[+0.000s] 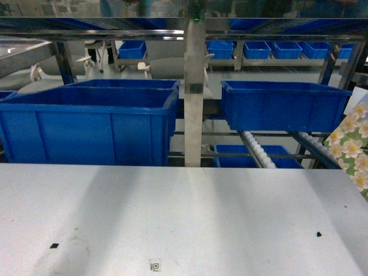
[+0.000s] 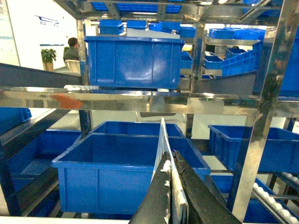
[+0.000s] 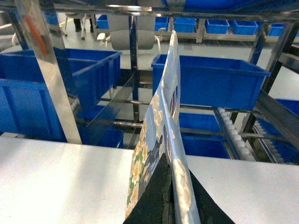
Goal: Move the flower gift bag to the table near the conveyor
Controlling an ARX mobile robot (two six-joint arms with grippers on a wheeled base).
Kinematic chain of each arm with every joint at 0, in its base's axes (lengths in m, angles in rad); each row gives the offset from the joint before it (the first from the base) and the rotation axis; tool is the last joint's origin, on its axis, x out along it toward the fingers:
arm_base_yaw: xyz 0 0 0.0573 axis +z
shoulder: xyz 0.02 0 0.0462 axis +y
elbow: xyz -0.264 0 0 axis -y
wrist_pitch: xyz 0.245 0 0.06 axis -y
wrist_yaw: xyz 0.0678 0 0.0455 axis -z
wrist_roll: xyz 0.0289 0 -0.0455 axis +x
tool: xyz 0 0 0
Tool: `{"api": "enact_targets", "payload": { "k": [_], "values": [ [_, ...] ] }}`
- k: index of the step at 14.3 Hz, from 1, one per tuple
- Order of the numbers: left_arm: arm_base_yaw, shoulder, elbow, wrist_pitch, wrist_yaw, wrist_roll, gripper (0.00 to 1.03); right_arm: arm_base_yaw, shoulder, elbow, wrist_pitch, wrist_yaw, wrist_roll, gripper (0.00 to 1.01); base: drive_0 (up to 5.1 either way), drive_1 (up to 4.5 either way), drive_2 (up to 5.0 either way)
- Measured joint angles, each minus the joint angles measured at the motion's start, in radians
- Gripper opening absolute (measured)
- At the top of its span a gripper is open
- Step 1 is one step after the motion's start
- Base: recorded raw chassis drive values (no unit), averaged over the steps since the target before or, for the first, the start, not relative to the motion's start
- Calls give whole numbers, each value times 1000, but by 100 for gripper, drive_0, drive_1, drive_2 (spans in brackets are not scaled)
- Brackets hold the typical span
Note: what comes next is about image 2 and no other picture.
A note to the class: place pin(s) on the blue crate lower front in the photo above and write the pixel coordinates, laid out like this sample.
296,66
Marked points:
106,173

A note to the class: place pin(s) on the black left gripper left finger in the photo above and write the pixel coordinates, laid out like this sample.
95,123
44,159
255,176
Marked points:
156,205

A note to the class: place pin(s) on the blue crate upper shelf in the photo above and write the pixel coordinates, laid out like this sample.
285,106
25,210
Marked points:
134,62

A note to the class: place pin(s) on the steel rack front rail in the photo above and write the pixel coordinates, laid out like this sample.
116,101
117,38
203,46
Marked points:
82,98

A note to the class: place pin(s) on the blue crate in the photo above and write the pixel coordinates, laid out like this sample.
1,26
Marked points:
281,152
106,173
128,128

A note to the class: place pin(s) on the potted green plant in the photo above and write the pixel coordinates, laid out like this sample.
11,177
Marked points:
48,57

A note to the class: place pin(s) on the seated person in background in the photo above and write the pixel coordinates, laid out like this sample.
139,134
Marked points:
72,52

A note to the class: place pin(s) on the flower gift bag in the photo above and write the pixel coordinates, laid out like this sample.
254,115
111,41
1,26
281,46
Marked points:
179,206

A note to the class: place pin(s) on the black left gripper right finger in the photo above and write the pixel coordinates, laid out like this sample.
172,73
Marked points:
206,206

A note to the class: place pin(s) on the blue crate lower right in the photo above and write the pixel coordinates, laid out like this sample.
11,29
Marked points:
281,152

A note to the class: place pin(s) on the blue crate behind front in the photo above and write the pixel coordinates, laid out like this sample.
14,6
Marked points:
128,128

